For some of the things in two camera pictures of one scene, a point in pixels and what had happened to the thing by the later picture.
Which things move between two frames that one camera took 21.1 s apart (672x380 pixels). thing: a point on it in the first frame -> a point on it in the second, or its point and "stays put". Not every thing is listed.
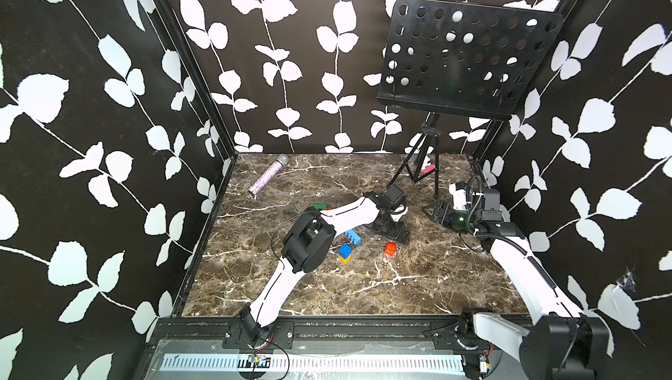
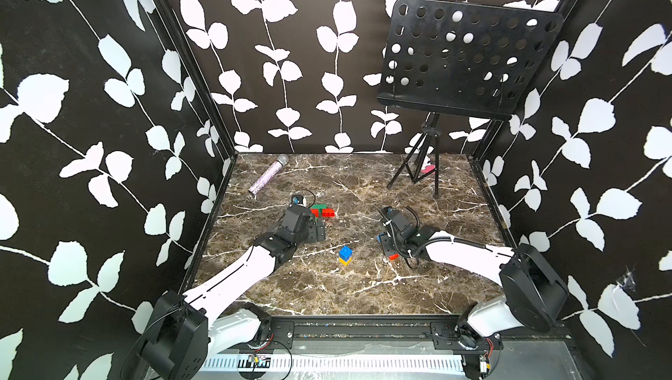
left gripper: (395, 233) -> (312, 235)
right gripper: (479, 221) -> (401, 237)
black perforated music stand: (458, 59) stays put
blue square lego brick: (345, 250) stays put
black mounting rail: (389, 334) stays put
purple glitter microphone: (269, 175) stays put
